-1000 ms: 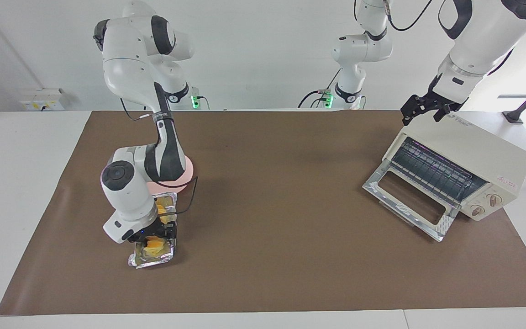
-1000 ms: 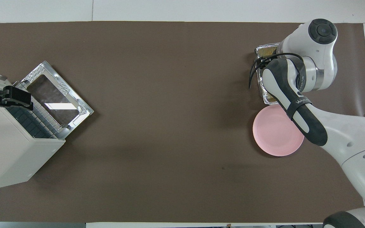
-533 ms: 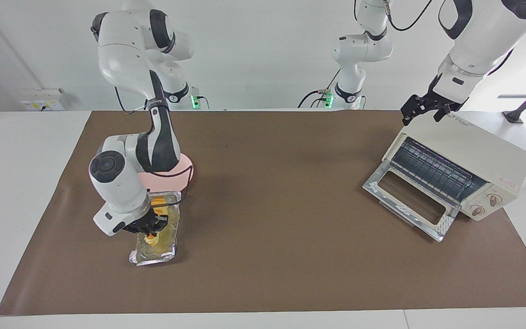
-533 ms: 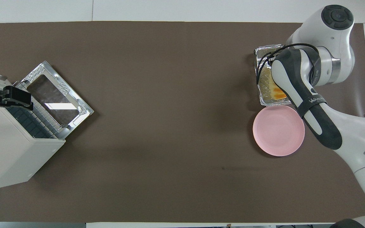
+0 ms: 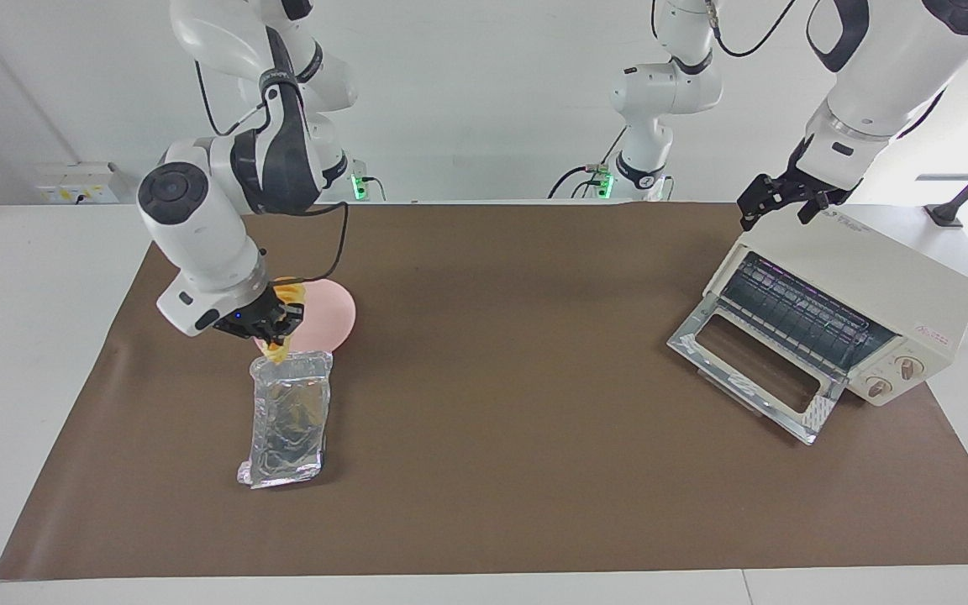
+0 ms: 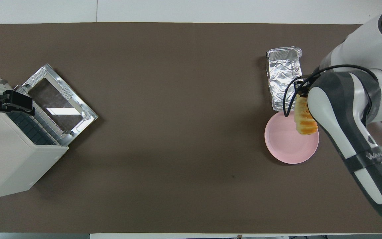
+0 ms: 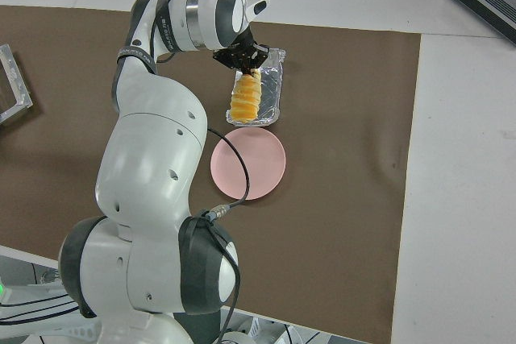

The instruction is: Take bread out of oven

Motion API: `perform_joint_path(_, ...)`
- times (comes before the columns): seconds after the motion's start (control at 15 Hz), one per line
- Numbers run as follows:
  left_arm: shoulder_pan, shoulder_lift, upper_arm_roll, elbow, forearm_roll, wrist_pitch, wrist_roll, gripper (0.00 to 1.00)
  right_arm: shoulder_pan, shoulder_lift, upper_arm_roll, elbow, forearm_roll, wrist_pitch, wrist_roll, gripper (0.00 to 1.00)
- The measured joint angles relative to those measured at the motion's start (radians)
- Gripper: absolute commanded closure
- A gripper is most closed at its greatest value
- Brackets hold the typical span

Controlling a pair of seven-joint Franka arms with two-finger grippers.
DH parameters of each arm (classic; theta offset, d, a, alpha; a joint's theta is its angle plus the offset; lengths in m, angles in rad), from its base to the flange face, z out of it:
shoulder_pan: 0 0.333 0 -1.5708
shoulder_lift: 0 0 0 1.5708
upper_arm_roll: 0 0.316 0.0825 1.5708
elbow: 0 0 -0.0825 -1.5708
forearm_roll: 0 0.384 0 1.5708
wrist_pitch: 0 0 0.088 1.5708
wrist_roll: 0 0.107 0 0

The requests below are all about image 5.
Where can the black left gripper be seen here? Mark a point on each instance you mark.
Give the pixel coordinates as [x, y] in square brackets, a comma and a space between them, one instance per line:
[803, 183]

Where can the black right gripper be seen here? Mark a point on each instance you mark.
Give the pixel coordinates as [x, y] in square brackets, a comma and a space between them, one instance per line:
[249, 319]

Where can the yellow bread loaf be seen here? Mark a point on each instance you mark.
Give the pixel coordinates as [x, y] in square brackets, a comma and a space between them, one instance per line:
[291, 292]

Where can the aluminium foil tray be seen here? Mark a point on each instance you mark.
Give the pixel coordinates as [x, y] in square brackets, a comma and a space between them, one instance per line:
[291, 420]

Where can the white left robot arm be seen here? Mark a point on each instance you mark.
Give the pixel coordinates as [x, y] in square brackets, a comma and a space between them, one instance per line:
[887, 76]

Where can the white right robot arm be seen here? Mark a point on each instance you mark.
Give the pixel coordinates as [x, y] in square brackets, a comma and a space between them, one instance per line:
[207, 235]

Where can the cream toaster oven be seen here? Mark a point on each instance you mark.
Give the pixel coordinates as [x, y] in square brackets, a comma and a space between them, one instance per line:
[862, 269]

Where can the metal oven rack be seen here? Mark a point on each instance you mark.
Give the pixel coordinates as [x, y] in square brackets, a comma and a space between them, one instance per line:
[803, 313]

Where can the glass oven door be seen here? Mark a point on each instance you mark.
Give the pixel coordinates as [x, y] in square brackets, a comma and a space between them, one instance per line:
[753, 374]

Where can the cream oven knob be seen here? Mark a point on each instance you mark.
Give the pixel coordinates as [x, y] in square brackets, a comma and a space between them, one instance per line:
[877, 387]
[909, 367]

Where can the pink round plate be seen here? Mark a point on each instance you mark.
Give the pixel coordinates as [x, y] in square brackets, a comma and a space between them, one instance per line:
[328, 315]

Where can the green lit base connector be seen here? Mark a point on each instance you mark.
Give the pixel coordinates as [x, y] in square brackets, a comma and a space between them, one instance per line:
[359, 186]
[604, 183]

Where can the brown table mat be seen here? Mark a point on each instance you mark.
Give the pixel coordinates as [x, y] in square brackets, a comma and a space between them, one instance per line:
[534, 470]

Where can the white wall power outlet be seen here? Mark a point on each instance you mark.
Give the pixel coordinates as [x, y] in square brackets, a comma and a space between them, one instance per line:
[81, 185]

